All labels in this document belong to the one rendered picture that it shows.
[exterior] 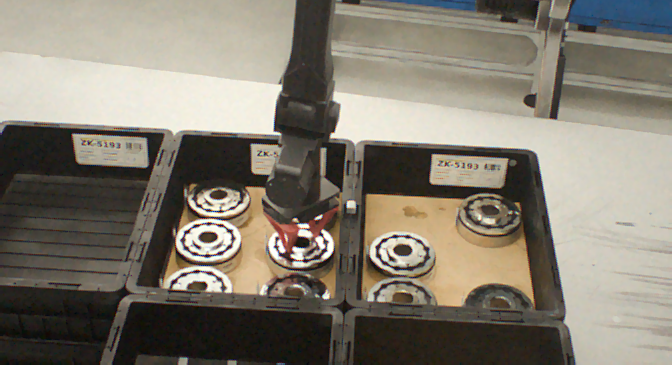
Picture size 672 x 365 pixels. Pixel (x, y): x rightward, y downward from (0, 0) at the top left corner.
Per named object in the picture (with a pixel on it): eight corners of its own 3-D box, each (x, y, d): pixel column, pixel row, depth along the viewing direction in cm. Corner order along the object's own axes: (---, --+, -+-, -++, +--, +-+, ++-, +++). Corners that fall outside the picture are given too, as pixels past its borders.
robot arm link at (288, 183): (342, 97, 139) (281, 85, 140) (325, 146, 131) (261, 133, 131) (333, 164, 147) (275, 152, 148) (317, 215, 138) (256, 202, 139)
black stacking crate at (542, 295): (353, 197, 174) (356, 142, 168) (525, 207, 174) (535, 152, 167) (342, 367, 142) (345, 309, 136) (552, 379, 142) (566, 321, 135)
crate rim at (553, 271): (355, 150, 169) (355, 138, 167) (534, 161, 168) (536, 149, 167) (344, 319, 136) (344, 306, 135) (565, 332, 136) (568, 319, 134)
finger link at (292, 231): (326, 248, 155) (327, 201, 149) (290, 269, 151) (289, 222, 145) (298, 225, 159) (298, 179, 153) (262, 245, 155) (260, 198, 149)
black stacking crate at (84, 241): (12, 177, 176) (1, 122, 169) (178, 186, 175) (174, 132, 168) (-73, 339, 144) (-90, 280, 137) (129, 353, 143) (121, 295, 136)
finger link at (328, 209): (339, 241, 156) (340, 194, 150) (303, 261, 152) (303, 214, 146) (311, 218, 160) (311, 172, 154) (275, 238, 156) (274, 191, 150)
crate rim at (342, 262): (176, 140, 169) (176, 128, 168) (355, 150, 169) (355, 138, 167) (124, 305, 137) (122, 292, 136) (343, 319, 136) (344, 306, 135)
